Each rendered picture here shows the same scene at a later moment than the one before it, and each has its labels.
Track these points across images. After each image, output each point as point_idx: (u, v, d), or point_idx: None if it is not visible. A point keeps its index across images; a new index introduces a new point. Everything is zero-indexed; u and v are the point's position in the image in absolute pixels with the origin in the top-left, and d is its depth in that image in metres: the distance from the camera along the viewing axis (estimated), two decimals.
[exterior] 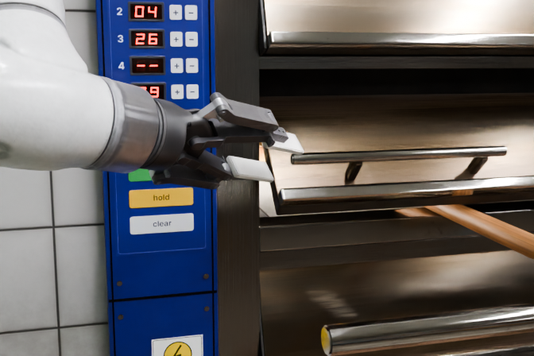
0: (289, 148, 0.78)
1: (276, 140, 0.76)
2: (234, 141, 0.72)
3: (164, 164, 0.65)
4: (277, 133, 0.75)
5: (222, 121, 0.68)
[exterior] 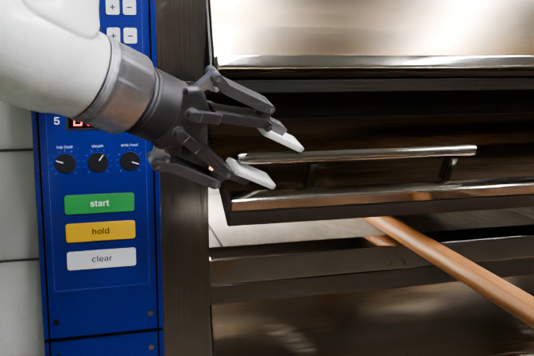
0: (288, 141, 0.78)
1: (275, 130, 0.77)
2: (232, 121, 0.73)
3: (161, 125, 0.65)
4: (275, 121, 0.76)
5: (218, 90, 0.69)
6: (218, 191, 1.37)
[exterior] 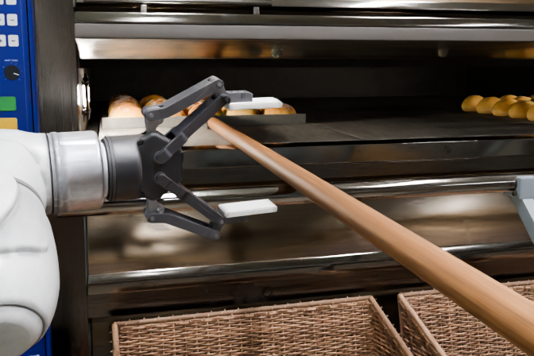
0: (259, 102, 0.76)
1: (240, 100, 0.76)
2: (195, 126, 0.74)
3: (129, 179, 0.70)
4: (234, 92, 0.75)
5: (162, 120, 0.72)
6: (122, 125, 1.65)
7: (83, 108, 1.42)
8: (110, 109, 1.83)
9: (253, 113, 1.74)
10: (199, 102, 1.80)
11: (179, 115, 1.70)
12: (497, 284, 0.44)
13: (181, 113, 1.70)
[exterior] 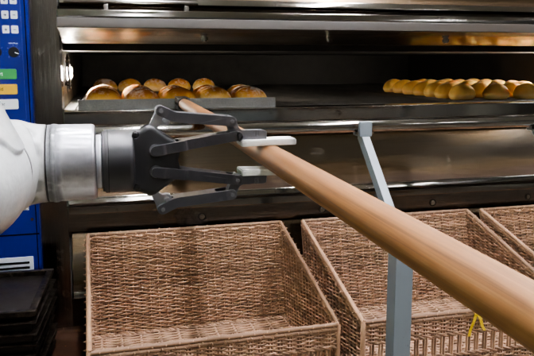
0: (272, 139, 0.78)
1: (254, 137, 0.78)
2: (200, 144, 0.76)
3: (121, 168, 0.72)
4: (248, 129, 0.78)
5: (167, 121, 0.75)
6: (98, 107, 1.72)
7: (67, 82, 1.89)
8: None
9: (225, 96, 1.81)
10: (174, 87, 1.87)
11: (152, 98, 1.77)
12: (362, 193, 0.51)
13: (155, 95, 1.77)
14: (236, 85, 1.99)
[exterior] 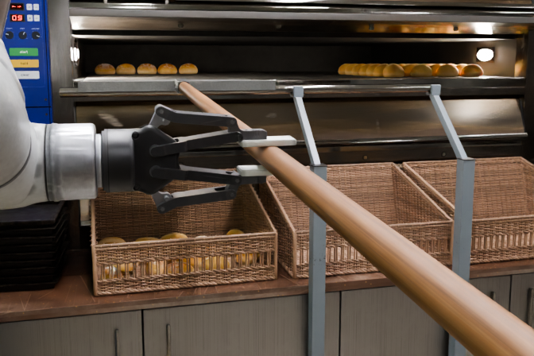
0: (273, 140, 0.78)
1: (254, 137, 0.78)
2: (200, 145, 0.76)
3: (121, 169, 0.72)
4: (249, 130, 0.78)
5: (168, 121, 0.75)
6: (98, 90, 1.72)
7: (75, 60, 2.40)
8: None
9: None
10: None
11: None
12: (357, 208, 0.52)
13: None
14: None
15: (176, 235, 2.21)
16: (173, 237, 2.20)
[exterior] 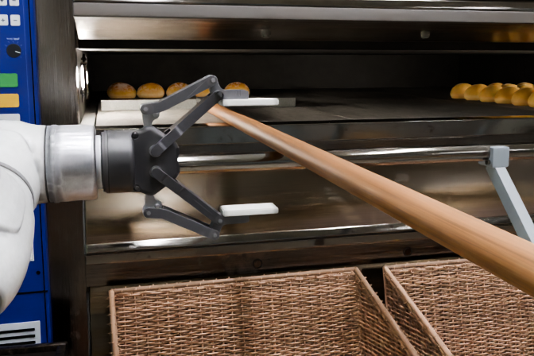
0: (254, 99, 0.77)
1: (236, 97, 0.77)
2: (190, 121, 0.76)
3: (121, 168, 0.72)
4: (230, 90, 0.77)
5: (156, 114, 0.75)
6: (121, 108, 1.74)
7: (82, 89, 1.48)
8: None
9: None
10: None
11: None
12: (429, 199, 0.52)
13: None
14: None
15: None
16: None
